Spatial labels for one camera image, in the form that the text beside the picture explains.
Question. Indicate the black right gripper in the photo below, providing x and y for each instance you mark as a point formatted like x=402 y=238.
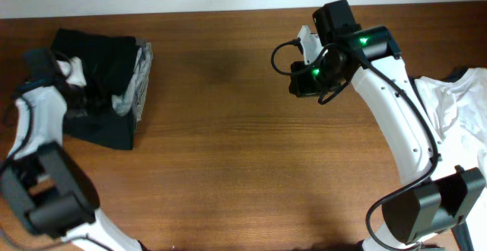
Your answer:
x=300 y=79

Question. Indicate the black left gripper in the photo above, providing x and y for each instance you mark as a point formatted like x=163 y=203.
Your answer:
x=84 y=101

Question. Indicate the black shorts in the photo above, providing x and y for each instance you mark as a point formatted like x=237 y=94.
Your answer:
x=108 y=65

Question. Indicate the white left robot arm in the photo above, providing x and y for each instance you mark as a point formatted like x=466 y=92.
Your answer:
x=45 y=188

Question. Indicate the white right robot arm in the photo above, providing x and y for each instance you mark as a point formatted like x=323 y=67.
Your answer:
x=434 y=196

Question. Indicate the folded grey shorts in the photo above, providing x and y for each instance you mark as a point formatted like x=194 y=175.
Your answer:
x=133 y=100

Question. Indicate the white t-shirt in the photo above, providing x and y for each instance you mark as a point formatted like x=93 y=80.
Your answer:
x=457 y=111

